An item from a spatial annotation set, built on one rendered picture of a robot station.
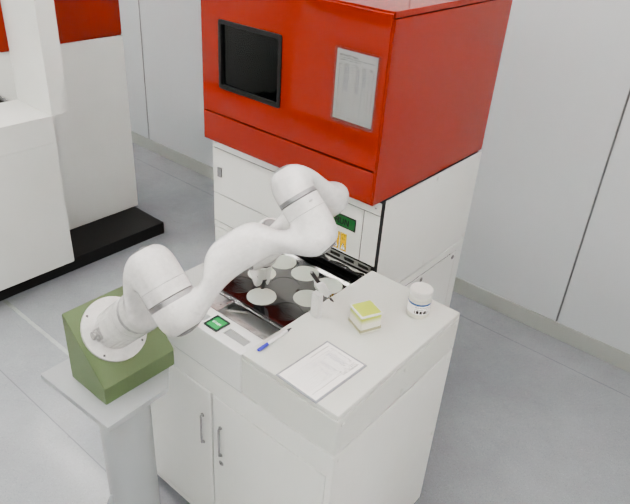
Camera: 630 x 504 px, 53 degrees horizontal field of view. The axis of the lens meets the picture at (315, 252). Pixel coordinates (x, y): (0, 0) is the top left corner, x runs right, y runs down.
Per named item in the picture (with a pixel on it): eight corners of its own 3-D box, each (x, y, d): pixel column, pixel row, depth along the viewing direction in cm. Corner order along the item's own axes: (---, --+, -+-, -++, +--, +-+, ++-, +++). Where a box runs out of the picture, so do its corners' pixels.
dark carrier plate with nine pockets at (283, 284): (281, 250, 240) (282, 249, 240) (353, 287, 222) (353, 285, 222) (213, 286, 217) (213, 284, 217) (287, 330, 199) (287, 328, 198)
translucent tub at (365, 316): (368, 316, 195) (370, 298, 192) (381, 330, 190) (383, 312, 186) (347, 322, 192) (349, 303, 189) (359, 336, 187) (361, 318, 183)
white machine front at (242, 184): (218, 222, 271) (217, 133, 251) (372, 301, 228) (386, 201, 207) (213, 224, 269) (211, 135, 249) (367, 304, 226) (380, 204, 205)
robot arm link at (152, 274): (131, 342, 163) (170, 318, 146) (94, 280, 163) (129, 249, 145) (168, 321, 171) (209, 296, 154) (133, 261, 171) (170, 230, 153)
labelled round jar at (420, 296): (414, 303, 203) (418, 278, 198) (433, 313, 199) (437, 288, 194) (401, 312, 198) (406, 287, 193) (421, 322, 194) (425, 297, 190)
